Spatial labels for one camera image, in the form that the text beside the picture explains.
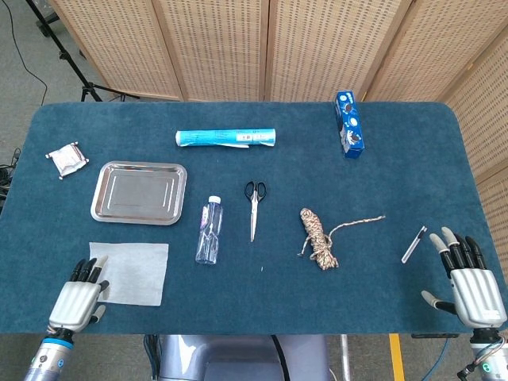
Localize light blue wrapped roll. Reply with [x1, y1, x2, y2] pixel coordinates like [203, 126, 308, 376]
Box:
[175, 127, 277, 150]

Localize silver table leg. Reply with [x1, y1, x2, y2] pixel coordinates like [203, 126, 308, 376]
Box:
[340, 334, 352, 381]

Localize clear plastic water bottle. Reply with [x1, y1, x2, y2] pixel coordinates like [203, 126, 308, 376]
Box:
[194, 194, 224, 265]

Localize beige braided rope bundle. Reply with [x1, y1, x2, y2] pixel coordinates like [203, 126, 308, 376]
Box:
[297, 207, 387, 271]

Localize stainless steel tray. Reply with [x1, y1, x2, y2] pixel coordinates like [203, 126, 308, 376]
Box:
[90, 160, 188, 226]

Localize black tripod stand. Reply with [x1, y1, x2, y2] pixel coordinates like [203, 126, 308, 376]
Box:
[25, 0, 140, 102]

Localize black cable bundle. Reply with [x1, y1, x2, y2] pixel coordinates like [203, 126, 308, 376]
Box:
[0, 147, 21, 199]

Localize blue cable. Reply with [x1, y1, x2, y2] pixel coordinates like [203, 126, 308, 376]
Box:
[420, 337, 452, 381]

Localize grey robot torso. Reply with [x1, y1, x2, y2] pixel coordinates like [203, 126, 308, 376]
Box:
[158, 335, 331, 381]

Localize blue cookie box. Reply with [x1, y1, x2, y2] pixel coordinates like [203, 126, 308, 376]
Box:
[333, 90, 365, 160]

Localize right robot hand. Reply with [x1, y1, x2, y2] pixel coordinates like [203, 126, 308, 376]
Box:
[420, 226, 502, 329]

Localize black handled scissors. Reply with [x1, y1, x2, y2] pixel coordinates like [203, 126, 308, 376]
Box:
[244, 181, 268, 243]

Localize clear thin tube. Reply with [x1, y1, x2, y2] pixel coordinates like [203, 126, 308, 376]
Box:
[401, 225, 428, 264]

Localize black cable on torso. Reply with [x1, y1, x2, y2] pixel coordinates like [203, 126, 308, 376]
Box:
[271, 335, 291, 381]

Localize yellow floor tape strip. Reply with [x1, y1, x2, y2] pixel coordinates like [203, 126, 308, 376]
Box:
[388, 333, 405, 381]

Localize blue carpet table cover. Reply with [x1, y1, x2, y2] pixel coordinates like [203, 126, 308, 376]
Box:
[0, 101, 497, 337]

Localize white snack packet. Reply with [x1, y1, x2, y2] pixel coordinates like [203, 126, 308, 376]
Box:
[44, 141, 90, 180]

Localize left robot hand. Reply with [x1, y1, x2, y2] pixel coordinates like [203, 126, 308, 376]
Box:
[48, 255, 110, 333]

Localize thin black floor cable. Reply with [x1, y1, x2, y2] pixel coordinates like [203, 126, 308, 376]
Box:
[8, 0, 48, 107]

